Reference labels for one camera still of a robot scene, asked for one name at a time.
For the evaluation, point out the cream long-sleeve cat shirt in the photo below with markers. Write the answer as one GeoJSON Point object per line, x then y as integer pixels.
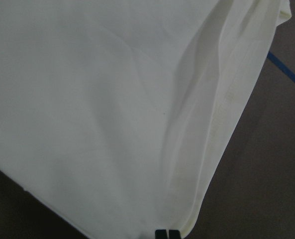
{"type": "Point", "coordinates": [116, 113]}

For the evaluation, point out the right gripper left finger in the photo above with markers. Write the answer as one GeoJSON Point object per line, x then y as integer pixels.
{"type": "Point", "coordinates": [161, 234]}

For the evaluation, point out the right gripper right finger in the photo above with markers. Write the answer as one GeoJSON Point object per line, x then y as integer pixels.
{"type": "Point", "coordinates": [174, 234]}

